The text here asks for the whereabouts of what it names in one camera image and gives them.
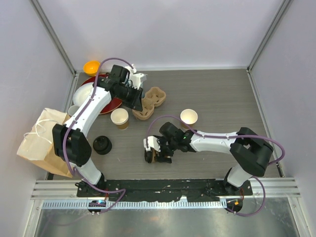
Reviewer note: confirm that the brown paper bag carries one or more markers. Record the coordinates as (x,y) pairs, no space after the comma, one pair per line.
(37,145)

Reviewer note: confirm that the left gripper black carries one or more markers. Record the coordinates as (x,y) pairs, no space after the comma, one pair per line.
(135,102)

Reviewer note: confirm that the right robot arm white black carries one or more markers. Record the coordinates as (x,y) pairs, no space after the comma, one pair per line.
(251,152)

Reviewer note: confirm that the small white pink cup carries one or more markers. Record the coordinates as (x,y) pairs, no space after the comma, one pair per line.
(72,110)

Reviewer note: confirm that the aluminium rail frame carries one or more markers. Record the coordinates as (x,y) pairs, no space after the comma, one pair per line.
(66,189)

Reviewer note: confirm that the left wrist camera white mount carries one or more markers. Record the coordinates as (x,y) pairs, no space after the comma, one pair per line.
(135,79)

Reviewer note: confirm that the lidded brown paper cup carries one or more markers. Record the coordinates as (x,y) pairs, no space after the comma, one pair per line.
(152,156)

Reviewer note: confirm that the white slotted cable duct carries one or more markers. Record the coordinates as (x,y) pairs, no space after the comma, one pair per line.
(124,205)

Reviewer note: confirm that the brown paper cups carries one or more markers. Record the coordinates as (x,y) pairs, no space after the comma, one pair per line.
(120,117)

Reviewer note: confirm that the cardboard cup carrier front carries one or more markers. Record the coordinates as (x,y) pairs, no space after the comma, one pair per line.
(147,109)

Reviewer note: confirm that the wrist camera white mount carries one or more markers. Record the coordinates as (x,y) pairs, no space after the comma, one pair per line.
(151,143)
(135,79)

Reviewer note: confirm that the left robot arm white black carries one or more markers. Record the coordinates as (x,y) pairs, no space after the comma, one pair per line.
(69,140)

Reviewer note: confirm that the red round tray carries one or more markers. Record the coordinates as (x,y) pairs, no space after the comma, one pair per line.
(114,104)

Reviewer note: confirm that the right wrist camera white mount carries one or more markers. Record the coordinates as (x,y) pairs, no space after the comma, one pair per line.
(151,143)

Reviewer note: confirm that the orange bowl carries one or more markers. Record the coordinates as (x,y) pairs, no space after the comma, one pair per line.
(91,67)

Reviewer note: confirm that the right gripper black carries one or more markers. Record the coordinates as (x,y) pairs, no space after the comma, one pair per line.
(162,158)

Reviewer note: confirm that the cardboard cup carrier back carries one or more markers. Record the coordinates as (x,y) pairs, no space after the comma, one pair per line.
(154,96)

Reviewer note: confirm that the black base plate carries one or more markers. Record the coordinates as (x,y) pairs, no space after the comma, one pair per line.
(168,190)

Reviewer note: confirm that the black lid stack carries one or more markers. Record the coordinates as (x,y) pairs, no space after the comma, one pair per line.
(102,145)

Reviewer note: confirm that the cardboard cup carrier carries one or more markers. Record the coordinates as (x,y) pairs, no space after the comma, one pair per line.
(154,96)
(147,109)

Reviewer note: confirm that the white plate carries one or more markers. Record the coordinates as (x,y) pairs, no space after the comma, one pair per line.
(82,93)

